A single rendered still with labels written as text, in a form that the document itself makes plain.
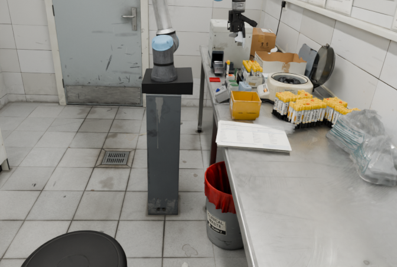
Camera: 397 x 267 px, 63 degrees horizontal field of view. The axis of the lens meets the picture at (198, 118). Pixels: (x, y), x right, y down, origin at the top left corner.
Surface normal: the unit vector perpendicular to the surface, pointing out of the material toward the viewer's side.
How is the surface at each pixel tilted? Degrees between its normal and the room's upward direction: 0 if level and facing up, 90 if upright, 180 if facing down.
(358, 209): 0
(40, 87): 90
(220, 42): 90
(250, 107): 90
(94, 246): 3
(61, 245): 2
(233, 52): 90
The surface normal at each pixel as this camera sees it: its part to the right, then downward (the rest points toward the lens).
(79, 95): 0.05, 0.44
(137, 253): 0.05, -0.90
